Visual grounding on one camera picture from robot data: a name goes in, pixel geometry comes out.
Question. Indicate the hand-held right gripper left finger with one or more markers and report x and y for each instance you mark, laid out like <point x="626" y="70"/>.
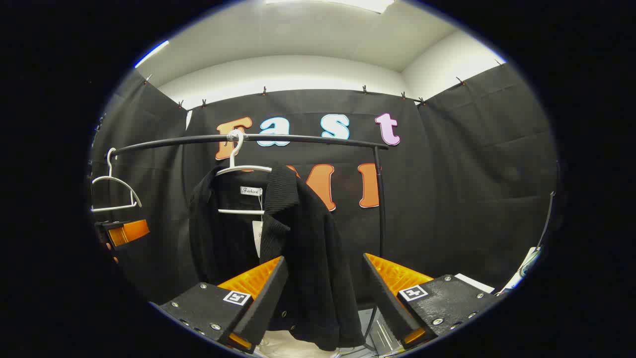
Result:
<point x="208" y="306"/>

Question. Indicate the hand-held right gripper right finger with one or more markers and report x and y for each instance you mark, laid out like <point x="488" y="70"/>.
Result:
<point x="447" y="301"/>

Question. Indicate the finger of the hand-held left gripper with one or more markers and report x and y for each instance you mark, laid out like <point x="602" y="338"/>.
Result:
<point x="129" y="231"/>

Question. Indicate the white laundry hamper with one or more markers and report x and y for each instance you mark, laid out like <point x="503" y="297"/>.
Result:
<point x="283" y="346"/>

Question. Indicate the black knit jacket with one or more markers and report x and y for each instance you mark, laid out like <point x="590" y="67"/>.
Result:
<point x="308" y="258"/>

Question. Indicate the white clothes hanger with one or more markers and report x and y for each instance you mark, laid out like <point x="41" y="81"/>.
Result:
<point x="238" y="168"/>
<point x="108" y="165"/>

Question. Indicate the black metal clothes rack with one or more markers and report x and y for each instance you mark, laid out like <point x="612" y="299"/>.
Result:
<point x="308" y="139"/>

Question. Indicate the grey ribbed metal panel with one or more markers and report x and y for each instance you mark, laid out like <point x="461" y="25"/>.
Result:
<point x="383" y="333"/>

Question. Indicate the white paper hang tag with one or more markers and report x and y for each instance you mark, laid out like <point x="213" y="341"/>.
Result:
<point x="257" y="238"/>

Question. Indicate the black backdrop cloth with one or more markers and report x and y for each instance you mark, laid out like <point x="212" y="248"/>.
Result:
<point x="447" y="174"/>

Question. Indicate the ceiling light panel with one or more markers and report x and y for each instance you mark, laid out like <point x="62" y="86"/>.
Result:
<point x="348" y="3"/>

